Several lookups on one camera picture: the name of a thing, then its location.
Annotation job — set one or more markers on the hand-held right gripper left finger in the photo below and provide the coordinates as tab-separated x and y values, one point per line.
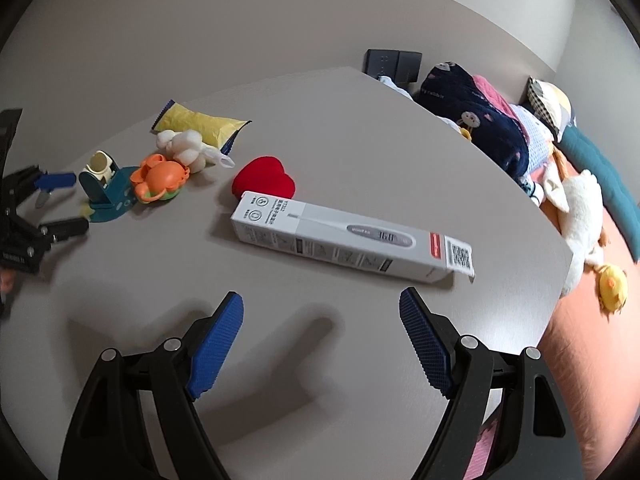
215	350

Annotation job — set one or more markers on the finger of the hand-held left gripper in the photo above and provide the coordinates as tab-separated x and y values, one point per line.
55	180
65	230

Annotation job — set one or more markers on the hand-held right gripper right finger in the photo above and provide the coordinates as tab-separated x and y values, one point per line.
425	345

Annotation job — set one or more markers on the white thermometer box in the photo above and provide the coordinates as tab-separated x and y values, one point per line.
325	240

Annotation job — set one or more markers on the metal table grommet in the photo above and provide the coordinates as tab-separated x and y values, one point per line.
42	200

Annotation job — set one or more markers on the orange plastic toy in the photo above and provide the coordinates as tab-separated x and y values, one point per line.
160	177

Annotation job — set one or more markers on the pink patterned mat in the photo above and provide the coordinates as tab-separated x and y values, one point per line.
482	455

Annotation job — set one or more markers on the small white plush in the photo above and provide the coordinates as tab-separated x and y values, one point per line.
185	147

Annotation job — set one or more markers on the yellow snack packet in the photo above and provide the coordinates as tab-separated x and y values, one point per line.
200	122

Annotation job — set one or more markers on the red heart plush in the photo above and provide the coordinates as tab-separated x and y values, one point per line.
262	177

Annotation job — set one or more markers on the orange bed sheet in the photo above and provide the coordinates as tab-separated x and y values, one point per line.
600	385

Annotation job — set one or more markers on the yellow duck plush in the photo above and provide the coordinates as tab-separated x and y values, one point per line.
612	287

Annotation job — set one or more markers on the white goose plush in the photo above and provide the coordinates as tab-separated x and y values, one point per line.
580	210

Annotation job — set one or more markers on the navy printed blanket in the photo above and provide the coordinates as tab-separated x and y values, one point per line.
500	150

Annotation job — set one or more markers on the small yellow toy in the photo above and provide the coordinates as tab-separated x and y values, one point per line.
466	133

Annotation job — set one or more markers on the white blue checked cloth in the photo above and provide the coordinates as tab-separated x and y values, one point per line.
537	140

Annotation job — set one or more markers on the teal cushion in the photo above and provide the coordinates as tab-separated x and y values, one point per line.
600	175

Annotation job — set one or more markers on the pink cloth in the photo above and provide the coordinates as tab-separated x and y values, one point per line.
490	92

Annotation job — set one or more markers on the white crumpled cloth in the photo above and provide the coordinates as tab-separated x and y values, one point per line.
392	84

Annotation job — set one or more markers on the plaid pillow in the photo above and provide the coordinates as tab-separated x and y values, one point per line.
550	100

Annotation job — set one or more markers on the dark wall socket panel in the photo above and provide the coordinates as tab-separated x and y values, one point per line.
385	62

